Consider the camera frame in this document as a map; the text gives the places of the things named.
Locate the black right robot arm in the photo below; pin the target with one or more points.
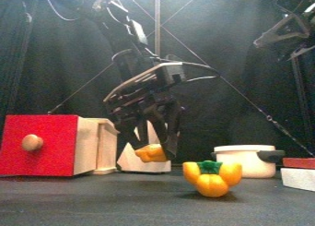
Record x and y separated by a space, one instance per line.
302 97

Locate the light wooden drawer cabinet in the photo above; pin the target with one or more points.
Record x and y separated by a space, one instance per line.
107 146

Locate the white wooden block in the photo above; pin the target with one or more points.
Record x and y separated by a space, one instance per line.
142 163

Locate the red drawer with wooden knob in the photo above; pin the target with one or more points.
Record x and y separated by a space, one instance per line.
41 145

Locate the vertical metal frame pole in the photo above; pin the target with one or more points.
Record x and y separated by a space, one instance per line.
158 23

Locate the orange squash half green stem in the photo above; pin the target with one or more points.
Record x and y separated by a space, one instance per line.
211 180

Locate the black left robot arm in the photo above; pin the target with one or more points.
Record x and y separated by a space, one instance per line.
123 26

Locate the red and white box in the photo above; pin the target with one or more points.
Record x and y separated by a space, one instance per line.
298 174

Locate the orange toy squash half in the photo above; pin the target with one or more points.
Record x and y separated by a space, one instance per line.
151 153

